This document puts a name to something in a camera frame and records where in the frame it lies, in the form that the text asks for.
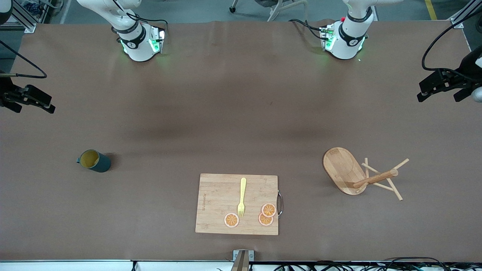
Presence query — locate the teal mug yellow inside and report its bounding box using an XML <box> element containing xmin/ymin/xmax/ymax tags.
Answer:
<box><xmin>77</xmin><ymin>149</ymin><xmax>112</xmax><ymax>173</ymax></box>

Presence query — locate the wooden mug tree rack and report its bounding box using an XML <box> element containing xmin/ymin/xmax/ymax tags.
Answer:
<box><xmin>323</xmin><ymin>147</ymin><xmax>410</xmax><ymax>201</ymax></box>

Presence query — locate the office chair base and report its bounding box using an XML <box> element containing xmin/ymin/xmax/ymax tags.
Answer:
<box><xmin>229</xmin><ymin>0</ymin><xmax>308</xmax><ymax>22</ymax></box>

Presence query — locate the bamboo cutting board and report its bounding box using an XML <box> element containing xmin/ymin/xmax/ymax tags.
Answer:
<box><xmin>195</xmin><ymin>173</ymin><xmax>284</xmax><ymax>236</ymax></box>

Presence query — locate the yellow fork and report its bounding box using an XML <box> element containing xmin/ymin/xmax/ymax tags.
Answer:
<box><xmin>237</xmin><ymin>178</ymin><xmax>247</xmax><ymax>218</ymax></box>

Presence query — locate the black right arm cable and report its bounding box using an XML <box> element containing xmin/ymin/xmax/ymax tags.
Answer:
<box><xmin>0</xmin><ymin>40</ymin><xmax>47</xmax><ymax>79</ymax></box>

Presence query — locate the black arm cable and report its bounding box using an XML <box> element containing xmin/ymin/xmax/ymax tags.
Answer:
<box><xmin>0</xmin><ymin>40</ymin><xmax>47</xmax><ymax>79</ymax></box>
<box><xmin>422</xmin><ymin>13</ymin><xmax>482</xmax><ymax>81</ymax></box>

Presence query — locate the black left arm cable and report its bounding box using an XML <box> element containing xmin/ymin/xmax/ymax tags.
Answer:
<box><xmin>422</xmin><ymin>13</ymin><xmax>482</xmax><ymax>81</ymax></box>

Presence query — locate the aluminium frame profile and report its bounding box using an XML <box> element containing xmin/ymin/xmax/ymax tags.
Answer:
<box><xmin>450</xmin><ymin>0</ymin><xmax>482</xmax><ymax>29</ymax></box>
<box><xmin>0</xmin><ymin>0</ymin><xmax>37</xmax><ymax>33</ymax></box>

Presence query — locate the black right base cable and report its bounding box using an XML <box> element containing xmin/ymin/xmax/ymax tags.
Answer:
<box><xmin>111</xmin><ymin>0</ymin><xmax>169</xmax><ymax>32</ymax></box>

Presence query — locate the black base cable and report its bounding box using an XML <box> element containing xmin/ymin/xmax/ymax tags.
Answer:
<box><xmin>111</xmin><ymin>0</ymin><xmax>169</xmax><ymax>32</ymax></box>
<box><xmin>289</xmin><ymin>18</ymin><xmax>328</xmax><ymax>41</ymax></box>

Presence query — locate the black left base cable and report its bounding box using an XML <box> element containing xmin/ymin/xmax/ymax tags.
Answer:
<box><xmin>289</xmin><ymin>18</ymin><xmax>328</xmax><ymax>41</ymax></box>

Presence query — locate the black looped cable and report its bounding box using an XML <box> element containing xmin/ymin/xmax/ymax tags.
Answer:
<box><xmin>382</xmin><ymin>257</ymin><xmax>450</xmax><ymax>271</ymax></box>

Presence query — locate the white table edge rail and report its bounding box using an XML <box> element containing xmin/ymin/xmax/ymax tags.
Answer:
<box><xmin>0</xmin><ymin>260</ymin><xmax>482</xmax><ymax>271</ymax></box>

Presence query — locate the black cable bundle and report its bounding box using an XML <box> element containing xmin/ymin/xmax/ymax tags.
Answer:
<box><xmin>273</xmin><ymin>261</ymin><xmax>381</xmax><ymax>271</ymax></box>

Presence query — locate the metal bracket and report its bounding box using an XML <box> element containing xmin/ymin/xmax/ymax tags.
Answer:
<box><xmin>230</xmin><ymin>250</ymin><xmax>255</xmax><ymax>271</ymax></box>

